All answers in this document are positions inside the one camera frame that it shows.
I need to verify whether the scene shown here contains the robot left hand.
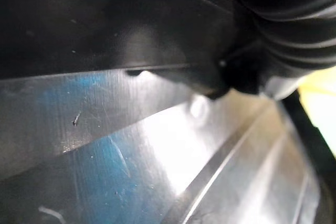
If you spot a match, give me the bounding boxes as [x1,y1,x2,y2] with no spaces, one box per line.
[198,0,336,101]

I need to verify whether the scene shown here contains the black plastic housing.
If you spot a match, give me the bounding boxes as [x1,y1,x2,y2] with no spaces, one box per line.
[0,0,235,96]
[0,68,336,224]

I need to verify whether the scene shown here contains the yellow shelf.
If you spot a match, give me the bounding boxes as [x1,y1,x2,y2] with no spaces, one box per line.
[298,73,336,137]

